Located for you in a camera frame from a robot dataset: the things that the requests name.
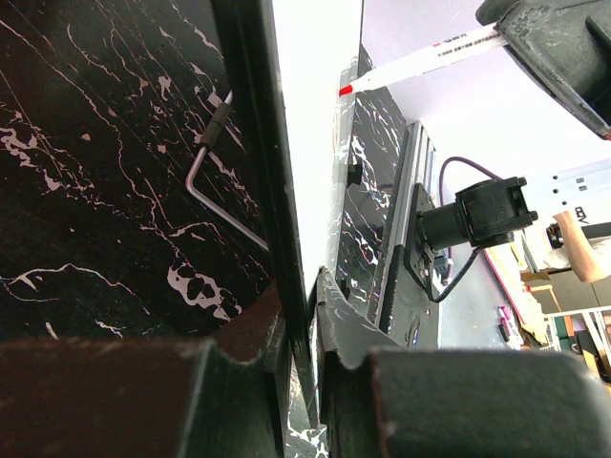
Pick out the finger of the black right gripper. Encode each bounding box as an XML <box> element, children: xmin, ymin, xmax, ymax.
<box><xmin>475</xmin><ymin>1</ymin><xmax>610</xmax><ymax>140</ymax></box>

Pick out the person forearm in background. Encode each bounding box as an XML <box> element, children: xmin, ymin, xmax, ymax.
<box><xmin>554</xmin><ymin>212</ymin><xmax>610</xmax><ymax>283</ymax></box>

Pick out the white cable duct rail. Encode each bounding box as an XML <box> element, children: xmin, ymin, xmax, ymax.
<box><xmin>370</xmin><ymin>121</ymin><xmax>434</xmax><ymax>327</ymax></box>

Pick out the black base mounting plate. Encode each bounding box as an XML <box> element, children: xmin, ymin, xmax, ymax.
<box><xmin>379</xmin><ymin>183</ymin><xmax>439</xmax><ymax>350</ymax></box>

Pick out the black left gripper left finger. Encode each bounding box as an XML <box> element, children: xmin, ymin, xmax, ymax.
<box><xmin>1</xmin><ymin>285</ymin><xmax>291</xmax><ymax>457</ymax></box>

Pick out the metal whiteboard stand wire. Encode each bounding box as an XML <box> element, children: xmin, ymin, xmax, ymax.
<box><xmin>184</xmin><ymin>90</ymin><xmax>269</xmax><ymax>252</ymax></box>

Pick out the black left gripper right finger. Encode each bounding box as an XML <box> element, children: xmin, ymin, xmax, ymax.
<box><xmin>316</xmin><ymin>269</ymin><xmax>610</xmax><ymax>457</ymax></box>

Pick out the red whiteboard marker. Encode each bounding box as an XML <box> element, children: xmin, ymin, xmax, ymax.
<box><xmin>339</xmin><ymin>24</ymin><xmax>508</xmax><ymax>96</ymax></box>

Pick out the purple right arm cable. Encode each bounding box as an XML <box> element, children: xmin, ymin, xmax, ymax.
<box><xmin>438</xmin><ymin>156</ymin><xmax>502</xmax><ymax>285</ymax></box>

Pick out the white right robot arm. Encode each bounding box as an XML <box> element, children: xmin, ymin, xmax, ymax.
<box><xmin>406</xmin><ymin>1</ymin><xmax>610</xmax><ymax>252</ymax></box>

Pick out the white whiteboard with dark frame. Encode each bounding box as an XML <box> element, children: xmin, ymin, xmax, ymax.
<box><xmin>212</xmin><ymin>1</ymin><xmax>364</xmax><ymax>427</ymax></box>

